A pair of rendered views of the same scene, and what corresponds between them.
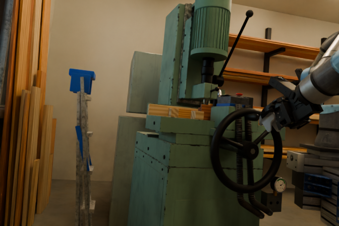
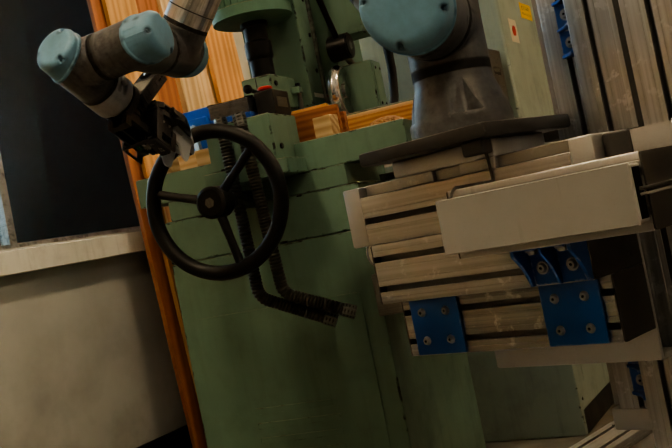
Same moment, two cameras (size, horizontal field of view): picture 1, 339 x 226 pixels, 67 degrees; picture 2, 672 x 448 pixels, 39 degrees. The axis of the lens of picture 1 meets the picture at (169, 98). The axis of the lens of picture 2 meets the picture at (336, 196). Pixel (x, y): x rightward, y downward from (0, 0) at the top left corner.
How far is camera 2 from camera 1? 162 cm
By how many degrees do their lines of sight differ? 40
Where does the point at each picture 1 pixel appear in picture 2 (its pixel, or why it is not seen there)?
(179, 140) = (176, 214)
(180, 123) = (170, 183)
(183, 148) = (188, 226)
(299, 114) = (122, 135)
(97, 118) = not seen: hidden behind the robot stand
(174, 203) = (199, 325)
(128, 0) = not seen: outside the picture
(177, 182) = (194, 288)
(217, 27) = not seen: outside the picture
